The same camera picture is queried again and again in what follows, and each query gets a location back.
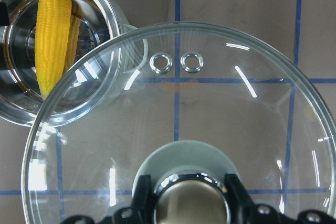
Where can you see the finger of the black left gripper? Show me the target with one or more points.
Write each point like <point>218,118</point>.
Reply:
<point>4,16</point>

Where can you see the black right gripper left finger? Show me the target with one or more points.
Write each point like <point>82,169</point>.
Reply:
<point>141,207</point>

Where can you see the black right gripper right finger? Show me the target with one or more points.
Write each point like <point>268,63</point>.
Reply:
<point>244,210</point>

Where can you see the yellow corn cob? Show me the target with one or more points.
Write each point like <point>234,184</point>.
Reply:
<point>51,40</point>

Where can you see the pale green electric pot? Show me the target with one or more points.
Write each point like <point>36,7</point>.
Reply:
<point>100,20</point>

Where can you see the glass pot lid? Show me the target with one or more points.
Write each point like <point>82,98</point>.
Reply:
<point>169,110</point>

